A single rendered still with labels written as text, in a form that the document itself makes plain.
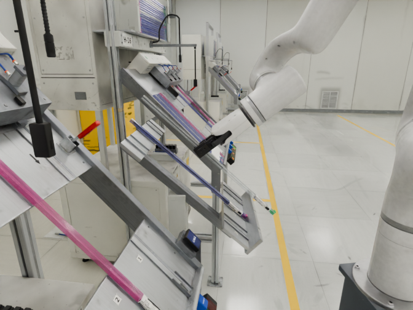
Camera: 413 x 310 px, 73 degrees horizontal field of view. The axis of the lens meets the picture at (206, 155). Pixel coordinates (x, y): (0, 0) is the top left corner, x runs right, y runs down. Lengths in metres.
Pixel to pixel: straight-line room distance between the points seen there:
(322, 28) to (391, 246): 0.51
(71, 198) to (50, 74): 0.70
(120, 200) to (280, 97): 0.47
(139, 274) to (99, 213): 1.19
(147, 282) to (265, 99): 0.50
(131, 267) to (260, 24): 7.71
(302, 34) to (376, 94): 8.07
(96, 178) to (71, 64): 0.96
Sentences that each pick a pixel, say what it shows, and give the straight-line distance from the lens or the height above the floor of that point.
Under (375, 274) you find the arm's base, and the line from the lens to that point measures 0.84.
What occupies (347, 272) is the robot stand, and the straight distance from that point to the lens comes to 0.89.
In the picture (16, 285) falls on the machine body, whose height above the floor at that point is 0.62.
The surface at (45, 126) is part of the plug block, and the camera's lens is 0.40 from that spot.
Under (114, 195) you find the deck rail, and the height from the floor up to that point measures 0.92.
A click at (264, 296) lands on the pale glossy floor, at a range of 1.77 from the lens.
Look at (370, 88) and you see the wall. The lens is 8.66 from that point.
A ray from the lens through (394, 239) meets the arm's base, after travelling 0.77.
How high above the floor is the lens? 1.22
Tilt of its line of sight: 18 degrees down
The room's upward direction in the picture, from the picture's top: straight up
